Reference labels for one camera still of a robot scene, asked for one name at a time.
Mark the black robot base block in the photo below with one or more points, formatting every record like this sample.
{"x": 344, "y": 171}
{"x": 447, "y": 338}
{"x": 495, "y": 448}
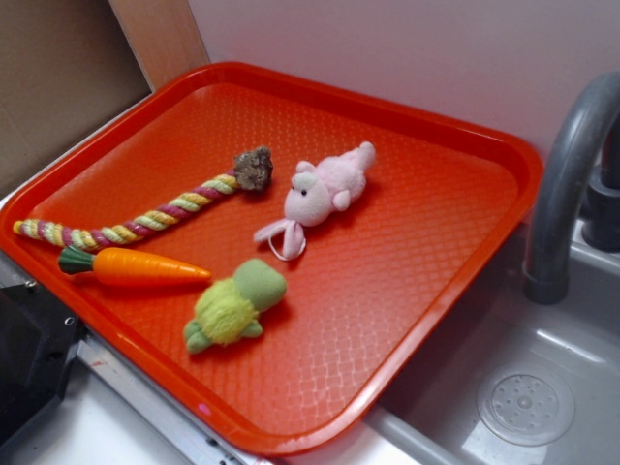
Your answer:
{"x": 39, "y": 341}

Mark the orange plastic tray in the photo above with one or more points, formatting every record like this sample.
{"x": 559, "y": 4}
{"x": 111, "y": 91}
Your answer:
{"x": 372, "y": 283}

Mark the pink plush sheep toy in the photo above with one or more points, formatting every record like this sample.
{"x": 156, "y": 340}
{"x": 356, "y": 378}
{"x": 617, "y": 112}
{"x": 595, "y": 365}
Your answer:
{"x": 316, "y": 192}

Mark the green plush turtle toy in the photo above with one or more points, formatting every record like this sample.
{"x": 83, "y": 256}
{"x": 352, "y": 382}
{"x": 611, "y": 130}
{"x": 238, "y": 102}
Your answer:
{"x": 230, "y": 309}

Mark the orange plastic toy carrot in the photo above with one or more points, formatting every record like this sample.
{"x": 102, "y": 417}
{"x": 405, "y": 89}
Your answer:
{"x": 122, "y": 267}

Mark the light wooden board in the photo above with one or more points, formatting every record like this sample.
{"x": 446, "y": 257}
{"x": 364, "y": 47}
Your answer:
{"x": 164, "y": 37}

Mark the grey plastic toy sink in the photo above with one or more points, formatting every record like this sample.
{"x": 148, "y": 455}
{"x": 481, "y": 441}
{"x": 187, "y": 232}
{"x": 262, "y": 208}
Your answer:
{"x": 503, "y": 380}

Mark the grey toy faucet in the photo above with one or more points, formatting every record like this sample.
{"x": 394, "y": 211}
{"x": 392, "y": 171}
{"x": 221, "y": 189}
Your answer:
{"x": 581, "y": 179}

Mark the brown cardboard panel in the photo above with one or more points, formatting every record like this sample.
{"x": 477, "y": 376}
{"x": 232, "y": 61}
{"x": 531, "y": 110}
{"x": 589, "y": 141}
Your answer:
{"x": 66, "y": 70}

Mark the braided multicolour rope toy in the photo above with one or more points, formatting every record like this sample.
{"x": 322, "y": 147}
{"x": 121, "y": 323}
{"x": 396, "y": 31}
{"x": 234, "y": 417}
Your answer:
{"x": 149, "y": 223}

